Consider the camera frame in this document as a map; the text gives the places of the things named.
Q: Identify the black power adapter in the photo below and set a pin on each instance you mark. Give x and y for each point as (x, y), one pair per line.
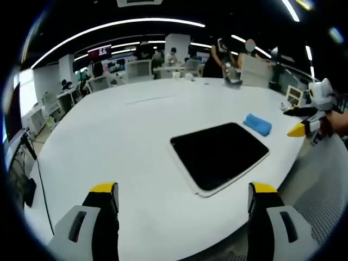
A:
(29, 191)

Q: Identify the dark computer monitor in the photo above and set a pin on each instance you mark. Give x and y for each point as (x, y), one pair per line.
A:
(11, 114)

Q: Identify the grey mesh office chair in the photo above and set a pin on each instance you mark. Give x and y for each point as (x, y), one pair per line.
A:
(318, 195)

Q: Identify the black tablet with white frame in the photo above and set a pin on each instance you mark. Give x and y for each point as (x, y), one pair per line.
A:
(218, 157)

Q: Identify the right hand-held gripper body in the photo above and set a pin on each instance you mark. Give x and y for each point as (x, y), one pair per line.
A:
(320, 95)

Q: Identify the wall display screen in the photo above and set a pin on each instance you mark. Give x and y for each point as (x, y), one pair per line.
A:
(99, 52)

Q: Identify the white cup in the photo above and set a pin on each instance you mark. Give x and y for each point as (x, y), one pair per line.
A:
(176, 74)

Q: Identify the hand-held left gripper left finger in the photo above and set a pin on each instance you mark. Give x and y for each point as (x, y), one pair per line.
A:
(89, 225)

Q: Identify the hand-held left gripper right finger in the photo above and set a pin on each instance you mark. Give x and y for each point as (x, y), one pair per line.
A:
(274, 225)

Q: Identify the white box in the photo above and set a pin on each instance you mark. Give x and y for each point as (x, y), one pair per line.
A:
(255, 71)

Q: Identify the blue cleaning cloth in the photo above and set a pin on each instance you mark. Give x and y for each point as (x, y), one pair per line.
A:
(257, 125)

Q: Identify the person's right hand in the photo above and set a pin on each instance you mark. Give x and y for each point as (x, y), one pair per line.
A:
(337, 122)

